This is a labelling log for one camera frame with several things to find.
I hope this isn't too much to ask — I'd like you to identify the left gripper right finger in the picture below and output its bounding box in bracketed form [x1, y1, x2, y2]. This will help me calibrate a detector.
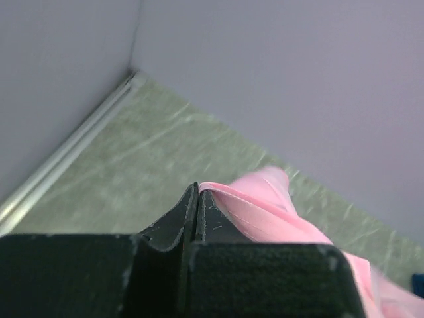
[195, 190, 252, 244]

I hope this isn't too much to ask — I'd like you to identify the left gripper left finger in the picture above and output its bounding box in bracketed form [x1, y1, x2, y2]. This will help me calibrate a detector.
[139, 182, 199, 253]

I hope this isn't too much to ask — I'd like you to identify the pink t shirt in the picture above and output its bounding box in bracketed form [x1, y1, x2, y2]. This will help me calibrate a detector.
[199, 166, 423, 317]

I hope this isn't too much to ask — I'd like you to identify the folded dark blue t shirt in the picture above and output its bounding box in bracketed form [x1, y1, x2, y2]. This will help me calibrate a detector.
[411, 273, 424, 298]

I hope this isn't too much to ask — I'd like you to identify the aluminium frame rail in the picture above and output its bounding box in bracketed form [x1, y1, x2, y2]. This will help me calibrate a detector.
[1, 70, 148, 236]

